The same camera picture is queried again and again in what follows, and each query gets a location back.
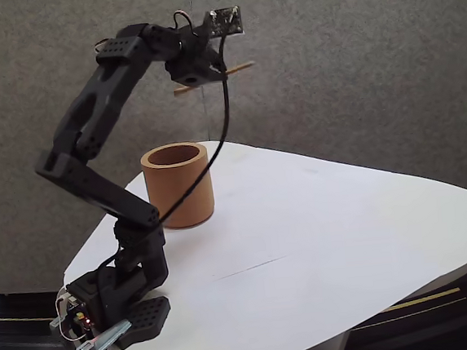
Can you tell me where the tan paper pen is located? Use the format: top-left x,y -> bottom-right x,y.
171,60 -> 258,98

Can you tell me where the brown cork pen holder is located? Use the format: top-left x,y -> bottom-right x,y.
139,140 -> 218,233

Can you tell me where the black camera cable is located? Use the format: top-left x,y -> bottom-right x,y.
74,34 -> 249,303

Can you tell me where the bare camera circuit board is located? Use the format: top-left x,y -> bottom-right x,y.
207,4 -> 245,38

